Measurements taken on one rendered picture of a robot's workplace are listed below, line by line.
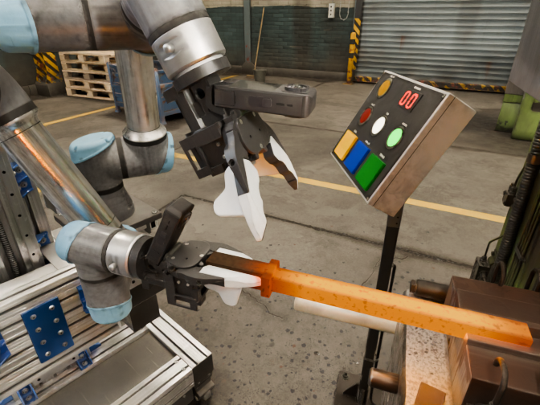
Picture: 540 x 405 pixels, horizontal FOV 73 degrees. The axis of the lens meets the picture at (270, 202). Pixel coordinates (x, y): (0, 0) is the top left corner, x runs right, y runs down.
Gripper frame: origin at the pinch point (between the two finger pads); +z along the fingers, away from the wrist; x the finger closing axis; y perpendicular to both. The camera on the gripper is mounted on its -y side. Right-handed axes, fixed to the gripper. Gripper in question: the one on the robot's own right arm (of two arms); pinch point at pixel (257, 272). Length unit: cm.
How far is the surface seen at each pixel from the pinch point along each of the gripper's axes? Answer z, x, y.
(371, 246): 15, -169, 100
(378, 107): 11, -62, -12
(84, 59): -500, -486, 38
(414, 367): 23.2, 1.4, 8.8
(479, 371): 28.6, 6.5, 1.1
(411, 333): 22.9, -4.7, 8.8
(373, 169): 12.6, -42.4, -1.7
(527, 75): 27.4, -5.4, -28.3
